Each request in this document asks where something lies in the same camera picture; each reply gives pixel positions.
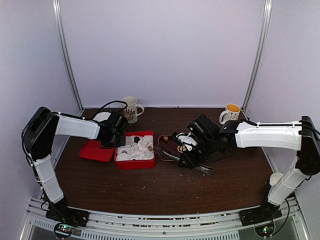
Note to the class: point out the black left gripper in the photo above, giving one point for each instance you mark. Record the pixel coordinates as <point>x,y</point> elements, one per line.
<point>121,143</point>

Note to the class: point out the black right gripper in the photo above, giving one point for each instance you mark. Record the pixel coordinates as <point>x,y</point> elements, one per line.
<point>185,158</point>

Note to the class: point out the dark brown chocolate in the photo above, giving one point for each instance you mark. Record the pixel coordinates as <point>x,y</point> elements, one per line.
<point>136,139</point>

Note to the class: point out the red tin lid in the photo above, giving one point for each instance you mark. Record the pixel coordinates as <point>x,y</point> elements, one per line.
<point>94,151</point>

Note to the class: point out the metal serving tongs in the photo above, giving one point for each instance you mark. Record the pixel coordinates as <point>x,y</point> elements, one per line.
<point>167,153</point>

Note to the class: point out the red tin box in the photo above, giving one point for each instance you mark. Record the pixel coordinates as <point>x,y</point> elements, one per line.
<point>136,164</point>

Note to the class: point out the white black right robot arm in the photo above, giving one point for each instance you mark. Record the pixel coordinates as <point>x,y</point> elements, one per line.
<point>300,136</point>

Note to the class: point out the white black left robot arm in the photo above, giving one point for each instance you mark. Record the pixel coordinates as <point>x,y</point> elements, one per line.
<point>37,139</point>

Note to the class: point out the white ceramic bowl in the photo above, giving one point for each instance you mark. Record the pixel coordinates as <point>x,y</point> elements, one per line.
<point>102,116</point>

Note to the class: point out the tall coral pattern mug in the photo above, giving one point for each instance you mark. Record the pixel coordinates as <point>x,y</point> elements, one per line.
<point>132,109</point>

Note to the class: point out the white paper liners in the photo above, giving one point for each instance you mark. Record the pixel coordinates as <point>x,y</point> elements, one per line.
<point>136,151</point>

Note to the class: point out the flower pattern mug yellow inside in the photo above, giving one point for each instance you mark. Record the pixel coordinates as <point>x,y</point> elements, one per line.
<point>231,113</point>

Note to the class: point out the dark red lacquer tray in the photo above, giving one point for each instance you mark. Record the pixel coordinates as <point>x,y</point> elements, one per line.
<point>170,146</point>

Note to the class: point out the white paper cup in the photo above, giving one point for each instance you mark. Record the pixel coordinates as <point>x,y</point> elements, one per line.
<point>274,178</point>

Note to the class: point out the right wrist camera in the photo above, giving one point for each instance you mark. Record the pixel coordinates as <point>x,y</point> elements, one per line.
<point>185,140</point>

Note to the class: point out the aluminium front rail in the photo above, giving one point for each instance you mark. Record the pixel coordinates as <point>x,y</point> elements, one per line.
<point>223,225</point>

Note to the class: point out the aluminium right corner post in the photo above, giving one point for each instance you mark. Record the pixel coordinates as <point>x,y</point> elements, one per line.
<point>264,30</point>

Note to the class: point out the aluminium corner post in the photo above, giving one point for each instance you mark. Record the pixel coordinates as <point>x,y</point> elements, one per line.
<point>264,30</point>
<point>56,4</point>

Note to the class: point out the aluminium left corner post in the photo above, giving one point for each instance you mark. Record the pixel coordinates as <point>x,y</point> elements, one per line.
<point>56,4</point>

